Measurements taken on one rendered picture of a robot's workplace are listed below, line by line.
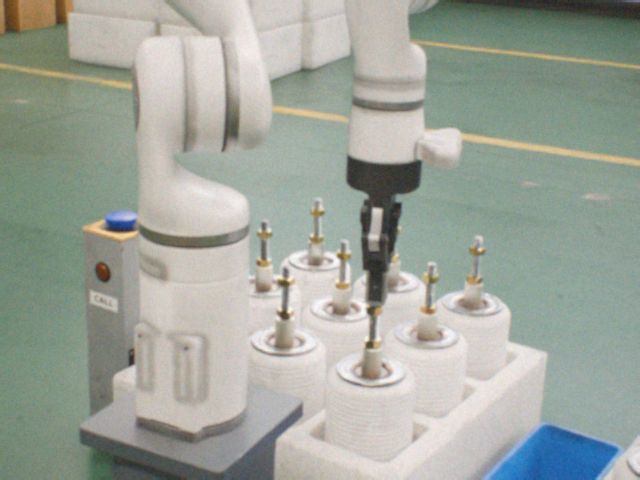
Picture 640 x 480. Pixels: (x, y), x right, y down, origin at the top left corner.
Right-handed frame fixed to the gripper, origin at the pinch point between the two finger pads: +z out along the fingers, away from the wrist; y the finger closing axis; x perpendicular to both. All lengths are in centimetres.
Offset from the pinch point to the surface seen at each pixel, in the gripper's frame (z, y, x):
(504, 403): 19.1, -13.7, 14.8
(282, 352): 9.7, -1.7, -10.1
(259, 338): 9.7, -4.8, -13.4
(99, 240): 4.7, -18.0, -37.0
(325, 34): 23, -317, -56
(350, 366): 9.8, -0.3, -2.4
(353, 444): 16.4, 4.5, -1.0
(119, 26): 19, -282, -128
